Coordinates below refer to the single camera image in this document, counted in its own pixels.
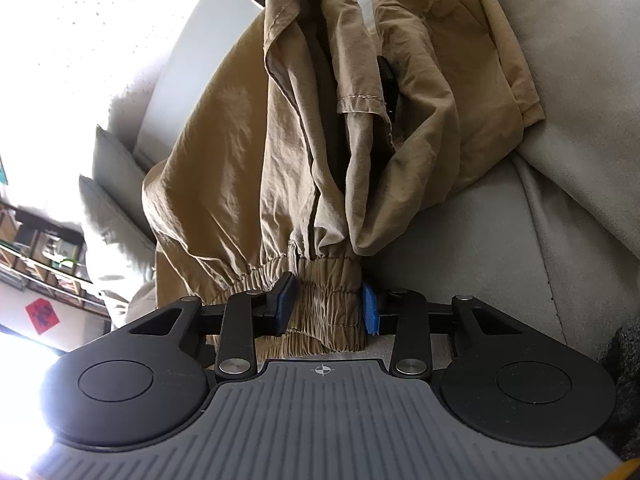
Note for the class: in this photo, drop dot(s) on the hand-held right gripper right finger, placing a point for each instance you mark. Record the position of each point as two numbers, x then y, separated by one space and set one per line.
370 310

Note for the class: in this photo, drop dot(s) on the grey pillow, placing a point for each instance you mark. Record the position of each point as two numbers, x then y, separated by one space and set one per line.
112 230
120 160

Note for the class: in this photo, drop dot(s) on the wooden shelf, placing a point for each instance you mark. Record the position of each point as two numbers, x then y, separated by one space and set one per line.
45 260

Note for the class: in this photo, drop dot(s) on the grey sofa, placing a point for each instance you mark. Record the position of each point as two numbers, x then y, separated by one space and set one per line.
550 220

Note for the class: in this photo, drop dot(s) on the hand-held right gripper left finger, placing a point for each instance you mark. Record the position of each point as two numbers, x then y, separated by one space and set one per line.
287 304

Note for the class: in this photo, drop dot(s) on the red paper sign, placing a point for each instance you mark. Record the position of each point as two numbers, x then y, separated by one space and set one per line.
42 316

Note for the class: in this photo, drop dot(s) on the dark spotted cloth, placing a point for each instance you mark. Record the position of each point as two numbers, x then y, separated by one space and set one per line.
622 390

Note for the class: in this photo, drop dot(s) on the tan cargo pants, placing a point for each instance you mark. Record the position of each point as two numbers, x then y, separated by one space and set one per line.
240 150

